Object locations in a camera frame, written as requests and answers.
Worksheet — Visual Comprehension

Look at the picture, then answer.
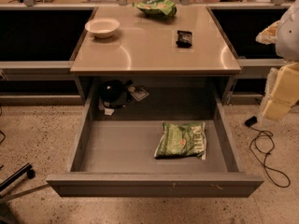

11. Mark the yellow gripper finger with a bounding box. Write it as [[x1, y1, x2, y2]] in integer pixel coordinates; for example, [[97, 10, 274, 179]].
[[259, 63, 299, 121], [255, 21, 279, 45]]

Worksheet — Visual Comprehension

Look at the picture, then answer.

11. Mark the green jalapeno chip bag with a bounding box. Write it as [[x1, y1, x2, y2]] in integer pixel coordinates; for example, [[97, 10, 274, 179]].
[[154, 121, 206, 160]]

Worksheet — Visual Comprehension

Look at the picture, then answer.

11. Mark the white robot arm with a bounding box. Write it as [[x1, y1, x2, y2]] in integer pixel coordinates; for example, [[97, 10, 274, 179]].
[[255, 0, 299, 121]]

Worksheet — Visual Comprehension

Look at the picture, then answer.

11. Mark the green chip bag on counter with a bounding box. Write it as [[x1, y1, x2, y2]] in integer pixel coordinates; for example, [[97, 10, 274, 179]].
[[134, 0, 177, 18]]

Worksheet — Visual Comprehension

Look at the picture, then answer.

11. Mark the grey counter cabinet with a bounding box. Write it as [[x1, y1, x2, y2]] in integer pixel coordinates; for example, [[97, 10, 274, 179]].
[[71, 5, 240, 105]]

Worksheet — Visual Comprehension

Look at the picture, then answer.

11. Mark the grey open top drawer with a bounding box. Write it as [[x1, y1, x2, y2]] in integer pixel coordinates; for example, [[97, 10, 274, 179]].
[[47, 84, 263, 197]]

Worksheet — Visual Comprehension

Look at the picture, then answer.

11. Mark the black device under counter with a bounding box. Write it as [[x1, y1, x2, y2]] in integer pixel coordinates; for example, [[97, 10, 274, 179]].
[[99, 79, 133, 109]]

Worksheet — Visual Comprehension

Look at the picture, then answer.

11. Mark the small black snack packet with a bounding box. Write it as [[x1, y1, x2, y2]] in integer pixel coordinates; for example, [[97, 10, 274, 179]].
[[176, 30, 192, 48]]

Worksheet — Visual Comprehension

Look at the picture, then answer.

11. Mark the white tag with marker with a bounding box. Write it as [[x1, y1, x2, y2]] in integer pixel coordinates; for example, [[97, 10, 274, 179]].
[[128, 86, 150, 102]]

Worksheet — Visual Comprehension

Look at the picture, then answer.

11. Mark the white bowl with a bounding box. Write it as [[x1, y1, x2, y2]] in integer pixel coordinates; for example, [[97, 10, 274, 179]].
[[85, 18, 120, 38]]

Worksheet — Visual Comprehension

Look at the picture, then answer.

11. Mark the black chair base leg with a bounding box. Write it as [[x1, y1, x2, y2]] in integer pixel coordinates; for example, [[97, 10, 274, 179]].
[[0, 163, 36, 191]]

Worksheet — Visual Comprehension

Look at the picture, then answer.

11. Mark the black cable on floor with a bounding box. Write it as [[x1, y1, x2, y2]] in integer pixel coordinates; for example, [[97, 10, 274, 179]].
[[244, 115, 292, 189]]

